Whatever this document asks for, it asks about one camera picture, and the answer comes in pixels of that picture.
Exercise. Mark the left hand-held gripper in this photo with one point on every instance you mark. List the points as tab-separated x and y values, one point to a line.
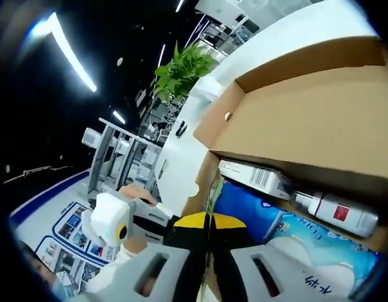
109	217

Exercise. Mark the wall poster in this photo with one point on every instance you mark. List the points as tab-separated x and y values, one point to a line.
71	226

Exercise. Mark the white barcode carton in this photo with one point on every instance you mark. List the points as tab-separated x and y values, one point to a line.
260	177

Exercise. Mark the light blue wet wipes pack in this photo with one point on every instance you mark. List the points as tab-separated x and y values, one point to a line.
310	261

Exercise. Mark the green plant in white pot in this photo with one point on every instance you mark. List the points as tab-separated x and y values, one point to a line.
181	72

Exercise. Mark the grey metal storage shelf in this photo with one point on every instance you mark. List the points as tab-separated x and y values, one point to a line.
118	157

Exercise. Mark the white spray bottle red label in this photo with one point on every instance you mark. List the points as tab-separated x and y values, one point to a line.
348	217

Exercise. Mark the person's left hand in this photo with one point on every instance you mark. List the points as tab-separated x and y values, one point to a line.
137	193

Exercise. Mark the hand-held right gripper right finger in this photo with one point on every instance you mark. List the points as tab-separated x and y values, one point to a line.
238	277

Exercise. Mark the small black device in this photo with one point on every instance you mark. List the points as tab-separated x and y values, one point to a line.
180	129

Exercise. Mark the long curved ceiling light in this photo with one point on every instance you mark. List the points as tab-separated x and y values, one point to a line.
75	56

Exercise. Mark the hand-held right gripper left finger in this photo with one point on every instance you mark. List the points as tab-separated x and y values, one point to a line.
181	267

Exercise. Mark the short ceiling light bar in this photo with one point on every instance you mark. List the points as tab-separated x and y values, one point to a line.
118	117

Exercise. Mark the brown cardboard shoe box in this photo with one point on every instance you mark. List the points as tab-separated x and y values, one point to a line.
291	119

